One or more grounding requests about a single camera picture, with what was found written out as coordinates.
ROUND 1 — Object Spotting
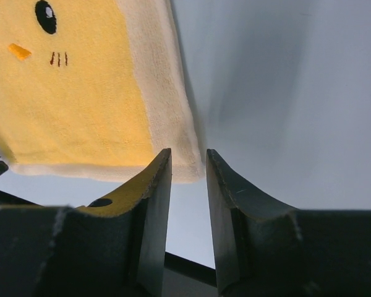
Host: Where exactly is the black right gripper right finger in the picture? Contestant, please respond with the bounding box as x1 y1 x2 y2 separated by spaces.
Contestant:
206 149 371 296

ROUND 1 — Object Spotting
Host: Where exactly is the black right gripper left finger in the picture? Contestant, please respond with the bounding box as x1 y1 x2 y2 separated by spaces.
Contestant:
0 148 172 296

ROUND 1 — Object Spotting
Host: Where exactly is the pale yellow chick towel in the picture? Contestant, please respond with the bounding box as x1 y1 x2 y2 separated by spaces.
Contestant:
0 1 204 183

